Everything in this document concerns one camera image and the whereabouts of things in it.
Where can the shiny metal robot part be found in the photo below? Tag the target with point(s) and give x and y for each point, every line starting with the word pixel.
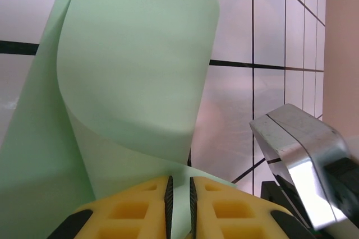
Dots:
pixel 294 138

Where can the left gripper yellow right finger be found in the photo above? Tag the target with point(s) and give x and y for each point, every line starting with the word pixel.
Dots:
pixel 230 216

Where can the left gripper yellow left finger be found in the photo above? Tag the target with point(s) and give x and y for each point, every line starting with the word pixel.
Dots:
pixel 126 216

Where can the light green paper sheet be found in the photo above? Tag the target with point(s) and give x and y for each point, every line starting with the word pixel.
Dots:
pixel 126 68

